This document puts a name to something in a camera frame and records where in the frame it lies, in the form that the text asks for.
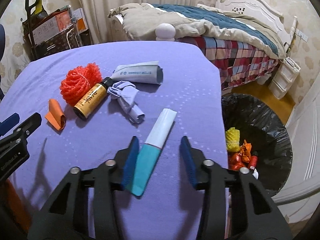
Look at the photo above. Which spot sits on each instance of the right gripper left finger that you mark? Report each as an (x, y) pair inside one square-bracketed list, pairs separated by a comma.
[(65, 213)]

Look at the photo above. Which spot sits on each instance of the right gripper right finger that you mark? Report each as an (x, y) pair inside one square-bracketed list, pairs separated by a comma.
[(254, 215)]

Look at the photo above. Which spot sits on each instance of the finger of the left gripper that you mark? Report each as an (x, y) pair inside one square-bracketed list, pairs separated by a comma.
[(24, 130), (9, 123)]

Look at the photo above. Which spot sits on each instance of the orange paper piece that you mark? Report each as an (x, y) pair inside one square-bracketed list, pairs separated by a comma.
[(55, 115)]

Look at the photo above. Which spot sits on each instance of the red foam net ball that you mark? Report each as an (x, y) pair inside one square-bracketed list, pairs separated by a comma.
[(78, 82)]

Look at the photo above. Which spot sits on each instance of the lavender tissue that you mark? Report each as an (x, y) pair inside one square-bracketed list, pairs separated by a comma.
[(125, 92)]

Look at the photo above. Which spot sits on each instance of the red orange trash pile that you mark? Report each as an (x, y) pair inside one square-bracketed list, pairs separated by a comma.
[(243, 158)]

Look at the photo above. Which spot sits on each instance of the black trash bin bag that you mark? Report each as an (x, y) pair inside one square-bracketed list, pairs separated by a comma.
[(262, 128)]

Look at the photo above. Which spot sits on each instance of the white wardrobe door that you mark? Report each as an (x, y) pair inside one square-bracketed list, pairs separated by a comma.
[(299, 197)]

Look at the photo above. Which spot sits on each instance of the purple table cloth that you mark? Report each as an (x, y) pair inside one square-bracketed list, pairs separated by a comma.
[(169, 208)]

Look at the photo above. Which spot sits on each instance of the brown yellow label bottle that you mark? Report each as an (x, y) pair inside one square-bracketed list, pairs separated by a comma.
[(91, 100)]

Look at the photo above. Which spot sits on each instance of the yellow foam net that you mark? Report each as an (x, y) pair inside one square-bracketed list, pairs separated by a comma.
[(232, 140)]

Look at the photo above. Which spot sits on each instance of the white grey flat package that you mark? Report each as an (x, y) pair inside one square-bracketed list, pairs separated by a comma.
[(144, 72)]

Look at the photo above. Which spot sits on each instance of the beige blue quilt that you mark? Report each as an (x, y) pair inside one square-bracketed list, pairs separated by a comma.
[(140, 21)]

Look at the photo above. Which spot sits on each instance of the white plastic drawer unit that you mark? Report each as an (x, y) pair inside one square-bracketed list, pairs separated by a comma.
[(284, 78)]

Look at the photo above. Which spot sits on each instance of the plaid bed sheet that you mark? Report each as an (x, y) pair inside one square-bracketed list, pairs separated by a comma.
[(238, 62)]

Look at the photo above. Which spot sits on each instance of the wall socket strip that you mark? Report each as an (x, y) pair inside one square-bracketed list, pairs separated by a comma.
[(301, 35)]

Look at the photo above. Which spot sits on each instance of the white wooden bed frame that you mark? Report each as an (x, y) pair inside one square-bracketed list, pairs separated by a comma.
[(258, 9)]

